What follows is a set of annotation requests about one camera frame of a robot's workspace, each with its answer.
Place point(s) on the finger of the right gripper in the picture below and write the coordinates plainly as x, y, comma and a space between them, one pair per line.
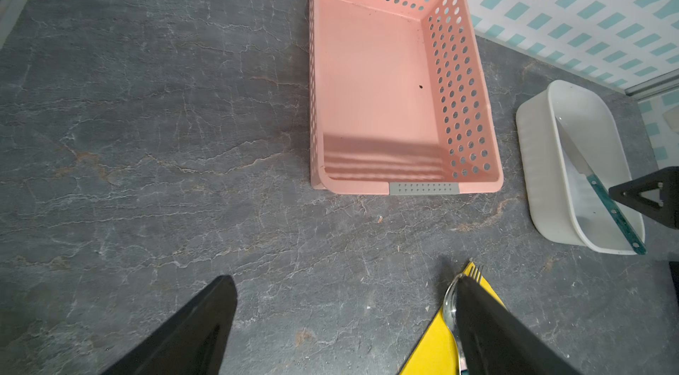
654, 195

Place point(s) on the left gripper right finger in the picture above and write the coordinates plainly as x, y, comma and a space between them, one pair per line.
495, 342

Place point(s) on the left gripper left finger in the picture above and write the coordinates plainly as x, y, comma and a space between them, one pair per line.
192, 341

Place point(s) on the knife with teal handle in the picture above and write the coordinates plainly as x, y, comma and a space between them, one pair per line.
579, 162

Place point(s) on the spoon with teal handle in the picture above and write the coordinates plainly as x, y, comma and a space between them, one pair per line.
449, 315

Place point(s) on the fork with teal handle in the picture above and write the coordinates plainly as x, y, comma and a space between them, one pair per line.
475, 273

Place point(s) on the yellow paper napkin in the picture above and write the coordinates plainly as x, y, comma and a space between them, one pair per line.
436, 351

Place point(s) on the white plastic bin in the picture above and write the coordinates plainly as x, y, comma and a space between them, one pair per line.
563, 206

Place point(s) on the pink plastic basket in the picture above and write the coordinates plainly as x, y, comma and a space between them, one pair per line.
398, 103

